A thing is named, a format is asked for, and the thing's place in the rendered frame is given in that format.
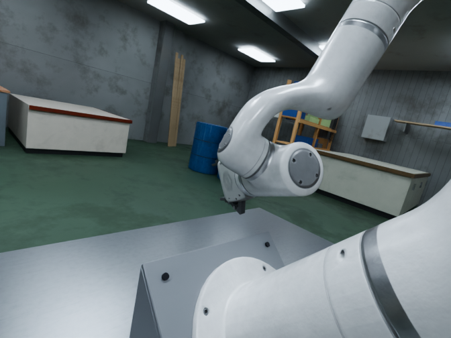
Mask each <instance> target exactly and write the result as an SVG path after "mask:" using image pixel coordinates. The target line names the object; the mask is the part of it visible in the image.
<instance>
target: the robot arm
mask: <svg viewBox="0 0 451 338"><path fill-rule="evenodd" d="M421 1H422V0H353V1H352V2H351V4H350V6H349V8H348V9H347V11H346V12H345V14H344V16H343V17H342V19H341V20H340V22H339V24H338V25H337V27H336V29H335V30H334V32H333V34H332V35H331V37H330V39H329V40H328V42H327V44H326V45H325V47H324V49H323V50H322V52H321V54H320V55H319V57H318V59H317V60H316V62H315V64H314V65H313V67H312V69H311V70H310V72H309V74H308V75H307V76H306V78H305V79H303V80H302V81H300V82H297V83H294V84H287V85H283V86H279V87H275V88H272V89H268V90H266V91H263V92H261V93H260V94H258V95H256V96H255V97H253V98H252V99H250V100H249V101H248V102H247V103H246V104H245V105H244V106H243V107H242V109H241V110H240V112H239V113H238V114H237V115H236V117H235V119H234V120H233V122H232V124H231V125H230V127H229V129H228V130H227V131H226V133H225V134H224V136H223V139H222V140H221V142H220V143H219V147H218V150H217V160H215V163H214V164H212V166H217V168H218V172H219V177H220V180H221V186H222V189H223V193H224V197H221V198H220V200H221V201H225V203H228V204H231V206H232V207H233V209H234V210H236V211H237V212H238V213H239V214H240V215H241V214H244V213H245V206H246V201H247V200H249V199H253V198H254V197H256V196H308V195H311V194H313V193H314V192H315V191H316V190H317V189H318V188H319V186H320V184H321V182H322V179H323V163H322V161H321V158H320V156H319V154H318V153H317V151H316V150H315V149H314V148H313V147H312V146H311V145H309V144H307V143H304V142H295V143H292V144H288V145H285V146H283V145H278V144H275V143H272V142H270V141H269V140H267V139H266V138H264V137H263V136H262V131H263V129H264V128H265V126H266V124H267V123H268V122H269V121H270V120H271V119H272V118H273V117H274V116H275V115H276V114H278V113H280V112H282V111H285V110H289V109H292V110H297V111H301V112H304V113H307V114H310V115H313V116H315V117H319V118H321V119H327V120H333V119H337V118H338V117H340V116H341V115H342V114H343V113H344V112H345V111H346V110H347V109H348V108H349V106H350V105H351V103H352V102H353V100H354V99H355V97H356V96H357V94H358V92H359V91H360V89H361V88H362V86H363V85H364V83H365V82H366V80H367V78H368V77H369V76H370V74H371V72H372V71H373V69H374V68H375V66H376V65H377V63H378V62H379V60H380V59H381V57H382V55H383V54H384V53H385V50H386V49H387V47H388V46H389V44H390V43H391V41H392V39H393V38H394V37H395V34H396V33H397V32H398V30H399V28H400V27H401V25H402V24H403V22H404V21H405V19H406V17H407V16H408V15H409V13H410V12H411V11H412V10H413V8H414V7H415V6H416V5H418V4H419V3H420V2H421ZM192 338H451V179H450V181H449V182H448V183H447V184H446V185H445V186H444V187H443V188H442V189H441V190H440V191H439V192H438V193H437V194H435V195H434V196H433V197H432V198H431V199H430V200H428V201H427V202H426V203H424V204H422V205H421V206H419V207H418V208H416V209H414V210H412V211H410V212H407V213H405V214H402V215H400V216H398V217H395V218H393V219H391V220H388V221H386V222H384V223H381V224H379V225H377V226H375V227H373V228H371V229H368V230H366V231H363V232H361V233H359V234H357V235H354V236H352V237H349V238H348V239H345V240H343V241H341V242H339V243H336V244H334V245H332V246H329V247H327V248H325V249H323V250H321V251H318V252H316V253H314V254H311V255H310V256H307V257H305V258H303V259H301V260H298V261H296V262H293V263H292V264H289V265H287V266H285V267H283V268H280V269H278V270H275V269H274V268H273V267H272V266H270V265H269V264H267V263H265V262H263V261H261V260H258V259H255V258H249V257H240V258H234V259H232V260H229V261H227V262H225V263H223V264H222V265H220V266H219V267H218V268H216V269H215V270H214V271H213V272H212V273H211V274H210V276H209V277H208V278H207V279H206V281H205V283H204V285H203V287H202V289H201V291H200V293H199V296H198V299H197V302H196V305H195V312H194V315H193V329H192Z"/></svg>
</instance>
